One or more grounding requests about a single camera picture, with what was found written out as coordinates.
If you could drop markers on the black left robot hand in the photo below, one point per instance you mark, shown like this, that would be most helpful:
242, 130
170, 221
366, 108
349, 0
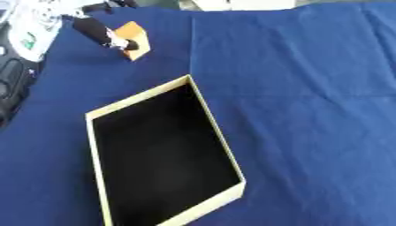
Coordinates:
94, 29

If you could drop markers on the orange wooden block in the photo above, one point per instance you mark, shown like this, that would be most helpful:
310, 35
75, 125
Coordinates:
135, 36

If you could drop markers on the tan box with black inside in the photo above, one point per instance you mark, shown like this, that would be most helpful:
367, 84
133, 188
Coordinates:
165, 153

